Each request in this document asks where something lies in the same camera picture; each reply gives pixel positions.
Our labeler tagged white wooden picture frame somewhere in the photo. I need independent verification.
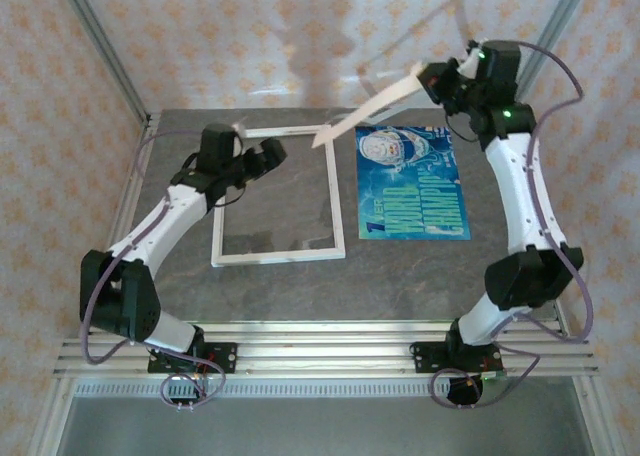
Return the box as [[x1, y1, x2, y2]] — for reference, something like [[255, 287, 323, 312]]
[[210, 124, 347, 268]]

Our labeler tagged blue world champion photo print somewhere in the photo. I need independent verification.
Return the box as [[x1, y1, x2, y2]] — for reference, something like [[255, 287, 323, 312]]
[[354, 124, 472, 241]]

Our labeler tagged floral patterned backdrop cloth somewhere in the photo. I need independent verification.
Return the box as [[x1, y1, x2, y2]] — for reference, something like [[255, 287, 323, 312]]
[[0, 0, 640, 456]]

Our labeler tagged grey metal shelf panel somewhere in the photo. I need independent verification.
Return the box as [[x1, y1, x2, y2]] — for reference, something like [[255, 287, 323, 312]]
[[54, 395, 601, 456]]

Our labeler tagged aluminium cage post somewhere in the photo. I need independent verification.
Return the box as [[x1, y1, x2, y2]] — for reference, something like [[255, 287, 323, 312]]
[[53, 0, 154, 127], [498, 0, 595, 127], [28, 375, 77, 456], [573, 375, 627, 456]]

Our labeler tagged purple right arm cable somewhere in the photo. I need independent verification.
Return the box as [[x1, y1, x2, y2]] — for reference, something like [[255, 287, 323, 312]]
[[429, 43, 596, 410]]

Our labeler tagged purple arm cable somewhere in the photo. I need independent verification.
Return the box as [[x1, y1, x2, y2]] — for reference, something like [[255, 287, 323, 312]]
[[429, 43, 596, 410], [79, 128, 226, 410]]

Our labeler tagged aluminium table edge rail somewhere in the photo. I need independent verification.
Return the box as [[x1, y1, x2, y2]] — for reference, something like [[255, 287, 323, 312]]
[[82, 319, 570, 336]]

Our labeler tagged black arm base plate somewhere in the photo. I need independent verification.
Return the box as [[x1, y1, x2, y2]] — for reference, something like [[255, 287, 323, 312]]
[[147, 342, 239, 376], [409, 340, 503, 376]]

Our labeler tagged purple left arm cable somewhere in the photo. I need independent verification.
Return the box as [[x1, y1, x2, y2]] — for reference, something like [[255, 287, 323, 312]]
[[79, 128, 226, 410]]

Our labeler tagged slotted grey cable duct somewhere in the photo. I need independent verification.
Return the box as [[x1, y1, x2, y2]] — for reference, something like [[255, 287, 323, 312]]
[[73, 379, 584, 398]]

